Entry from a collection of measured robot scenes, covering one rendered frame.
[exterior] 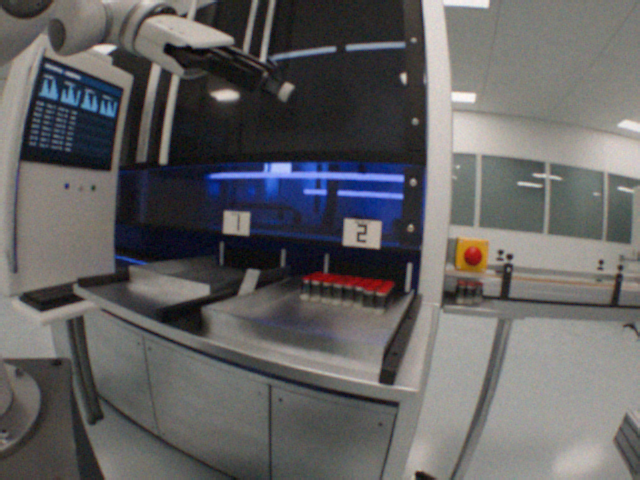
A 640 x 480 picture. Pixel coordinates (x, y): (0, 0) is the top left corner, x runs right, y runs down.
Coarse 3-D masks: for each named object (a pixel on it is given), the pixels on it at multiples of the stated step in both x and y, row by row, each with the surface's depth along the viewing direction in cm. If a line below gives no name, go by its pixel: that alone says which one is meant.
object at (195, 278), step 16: (208, 256) 95; (144, 272) 65; (160, 272) 77; (176, 272) 82; (192, 272) 84; (208, 272) 86; (224, 272) 88; (240, 272) 90; (272, 272) 80; (288, 272) 89; (160, 288) 63; (176, 288) 61; (192, 288) 60; (208, 288) 58; (224, 288) 63
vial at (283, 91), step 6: (264, 78) 34; (270, 78) 34; (276, 78) 34; (264, 84) 34; (270, 84) 34; (276, 84) 34; (282, 84) 34; (288, 84) 34; (264, 90) 34; (270, 90) 34; (276, 90) 34; (282, 90) 34; (288, 90) 34; (294, 90) 35; (276, 96) 35; (282, 96) 34; (288, 96) 34
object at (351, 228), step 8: (344, 224) 75; (352, 224) 75; (368, 224) 73; (376, 224) 72; (344, 232) 75; (352, 232) 75; (368, 232) 73; (376, 232) 73; (344, 240) 75; (352, 240) 75; (368, 240) 73; (376, 240) 73
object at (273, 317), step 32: (288, 288) 70; (224, 320) 43; (256, 320) 42; (288, 320) 53; (320, 320) 54; (352, 320) 55; (384, 320) 56; (288, 352) 40; (320, 352) 38; (352, 352) 37; (384, 352) 36
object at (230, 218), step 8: (224, 216) 87; (232, 216) 86; (240, 216) 85; (248, 216) 84; (224, 224) 87; (232, 224) 86; (240, 224) 86; (248, 224) 85; (224, 232) 88; (232, 232) 87; (240, 232) 86; (248, 232) 85
